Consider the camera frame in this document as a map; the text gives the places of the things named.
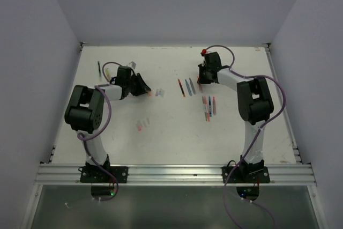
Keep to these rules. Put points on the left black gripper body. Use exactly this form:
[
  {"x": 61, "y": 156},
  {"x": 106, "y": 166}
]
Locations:
[{"x": 134, "y": 85}]

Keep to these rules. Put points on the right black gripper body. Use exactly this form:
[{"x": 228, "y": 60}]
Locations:
[{"x": 203, "y": 74}]

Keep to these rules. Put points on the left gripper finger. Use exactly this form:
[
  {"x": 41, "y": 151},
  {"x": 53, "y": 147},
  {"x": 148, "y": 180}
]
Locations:
[
  {"x": 141, "y": 90},
  {"x": 140, "y": 82}
]

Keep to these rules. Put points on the orange pen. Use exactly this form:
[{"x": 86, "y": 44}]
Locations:
[{"x": 199, "y": 86}]

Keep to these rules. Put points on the purple red pen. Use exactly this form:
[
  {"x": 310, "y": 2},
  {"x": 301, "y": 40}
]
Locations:
[{"x": 192, "y": 86}]

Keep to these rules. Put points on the light blue pen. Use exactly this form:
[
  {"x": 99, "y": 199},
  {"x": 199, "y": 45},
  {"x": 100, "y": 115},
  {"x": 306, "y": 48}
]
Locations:
[{"x": 188, "y": 88}]

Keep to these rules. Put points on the green thin pen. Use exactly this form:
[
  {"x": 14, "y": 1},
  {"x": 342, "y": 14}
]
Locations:
[{"x": 204, "y": 105}]

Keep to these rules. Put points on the blue gel pen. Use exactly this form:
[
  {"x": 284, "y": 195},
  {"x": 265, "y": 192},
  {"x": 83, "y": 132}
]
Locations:
[{"x": 209, "y": 106}]

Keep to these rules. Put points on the yellow highlighter pen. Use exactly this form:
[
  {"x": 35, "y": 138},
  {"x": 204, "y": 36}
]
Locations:
[{"x": 108, "y": 74}]

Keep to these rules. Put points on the red black gel pen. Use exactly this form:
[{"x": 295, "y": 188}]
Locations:
[{"x": 181, "y": 87}]

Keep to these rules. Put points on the dark green pen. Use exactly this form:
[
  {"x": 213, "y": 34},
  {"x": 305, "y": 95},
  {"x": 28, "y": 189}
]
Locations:
[{"x": 99, "y": 71}]

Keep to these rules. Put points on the red highlighter pen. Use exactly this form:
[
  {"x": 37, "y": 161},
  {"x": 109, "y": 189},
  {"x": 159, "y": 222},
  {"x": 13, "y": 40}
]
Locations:
[{"x": 207, "y": 109}]

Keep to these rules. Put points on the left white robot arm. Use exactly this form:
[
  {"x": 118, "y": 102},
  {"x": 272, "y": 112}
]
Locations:
[{"x": 89, "y": 111}]

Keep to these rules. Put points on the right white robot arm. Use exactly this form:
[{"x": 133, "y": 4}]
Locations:
[{"x": 254, "y": 101}]

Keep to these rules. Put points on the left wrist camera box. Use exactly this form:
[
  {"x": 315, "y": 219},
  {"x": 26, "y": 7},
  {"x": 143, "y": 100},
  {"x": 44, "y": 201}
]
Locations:
[{"x": 132, "y": 64}]

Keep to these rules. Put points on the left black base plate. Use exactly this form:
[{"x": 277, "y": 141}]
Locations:
[{"x": 93, "y": 174}]

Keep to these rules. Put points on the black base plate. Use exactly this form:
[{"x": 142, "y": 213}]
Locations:
[
  {"x": 93, "y": 174},
  {"x": 239, "y": 176}
]

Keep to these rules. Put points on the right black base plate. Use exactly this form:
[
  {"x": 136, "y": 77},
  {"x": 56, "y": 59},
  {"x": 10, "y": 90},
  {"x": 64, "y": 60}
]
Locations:
[{"x": 239, "y": 176}]

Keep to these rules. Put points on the aluminium mounting rail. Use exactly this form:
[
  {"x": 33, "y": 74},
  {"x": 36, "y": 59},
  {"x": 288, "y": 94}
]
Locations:
[{"x": 177, "y": 175}]

